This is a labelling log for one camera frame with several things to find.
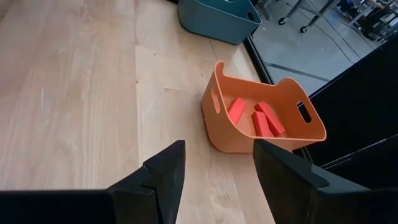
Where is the teal plastic bin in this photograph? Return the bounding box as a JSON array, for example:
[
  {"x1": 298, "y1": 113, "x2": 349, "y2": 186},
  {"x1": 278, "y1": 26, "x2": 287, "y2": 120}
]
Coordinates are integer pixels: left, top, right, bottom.
[{"x1": 177, "y1": 0, "x2": 262, "y2": 45}]

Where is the orange plastic bin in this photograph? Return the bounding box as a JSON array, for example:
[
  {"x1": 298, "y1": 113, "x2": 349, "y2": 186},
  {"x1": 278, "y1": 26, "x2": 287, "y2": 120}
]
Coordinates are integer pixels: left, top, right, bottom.
[{"x1": 201, "y1": 60, "x2": 327, "y2": 154}]

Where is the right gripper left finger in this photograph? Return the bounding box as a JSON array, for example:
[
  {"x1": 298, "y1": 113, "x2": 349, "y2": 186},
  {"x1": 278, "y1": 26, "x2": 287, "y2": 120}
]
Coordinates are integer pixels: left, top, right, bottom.
[{"x1": 107, "y1": 140, "x2": 187, "y2": 224}]

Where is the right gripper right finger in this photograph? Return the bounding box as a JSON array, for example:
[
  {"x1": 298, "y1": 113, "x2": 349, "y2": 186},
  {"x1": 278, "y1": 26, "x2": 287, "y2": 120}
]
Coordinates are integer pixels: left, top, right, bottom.
[{"x1": 253, "y1": 139, "x2": 330, "y2": 224}]

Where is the black folding partition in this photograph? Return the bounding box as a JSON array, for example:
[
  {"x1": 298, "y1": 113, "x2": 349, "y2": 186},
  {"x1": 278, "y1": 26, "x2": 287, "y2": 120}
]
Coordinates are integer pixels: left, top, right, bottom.
[{"x1": 306, "y1": 32, "x2": 398, "y2": 170}]

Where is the black rolling desk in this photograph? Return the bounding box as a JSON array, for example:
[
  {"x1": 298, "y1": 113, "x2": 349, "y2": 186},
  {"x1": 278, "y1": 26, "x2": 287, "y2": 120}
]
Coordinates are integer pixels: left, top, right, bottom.
[{"x1": 257, "y1": 0, "x2": 341, "y2": 34}]

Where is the red wooden block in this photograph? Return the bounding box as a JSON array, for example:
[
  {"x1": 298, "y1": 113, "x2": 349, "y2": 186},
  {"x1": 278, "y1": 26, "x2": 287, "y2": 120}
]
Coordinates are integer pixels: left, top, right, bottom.
[
  {"x1": 251, "y1": 111, "x2": 275, "y2": 138},
  {"x1": 228, "y1": 96, "x2": 248, "y2": 126},
  {"x1": 254, "y1": 101, "x2": 286, "y2": 137}
]

